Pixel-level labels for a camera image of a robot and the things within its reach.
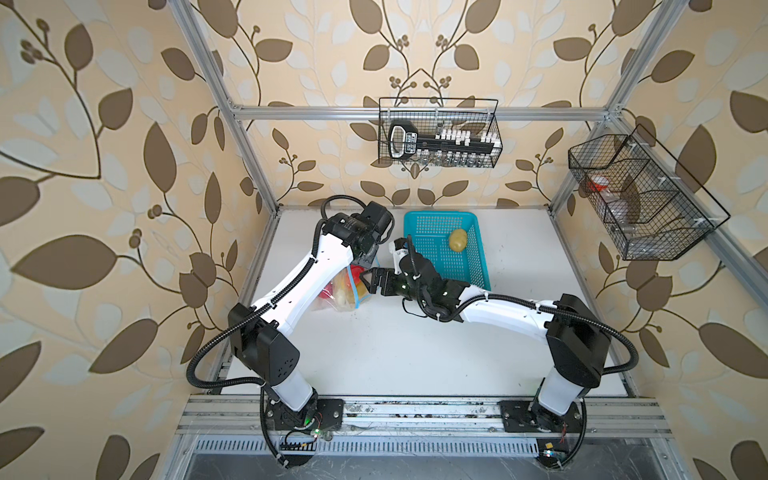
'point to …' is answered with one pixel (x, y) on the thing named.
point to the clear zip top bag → (325, 301)
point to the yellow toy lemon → (343, 290)
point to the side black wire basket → (650, 207)
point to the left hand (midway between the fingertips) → (355, 250)
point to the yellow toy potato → (458, 240)
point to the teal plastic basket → (430, 233)
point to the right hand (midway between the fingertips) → (371, 277)
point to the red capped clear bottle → (600, 184)
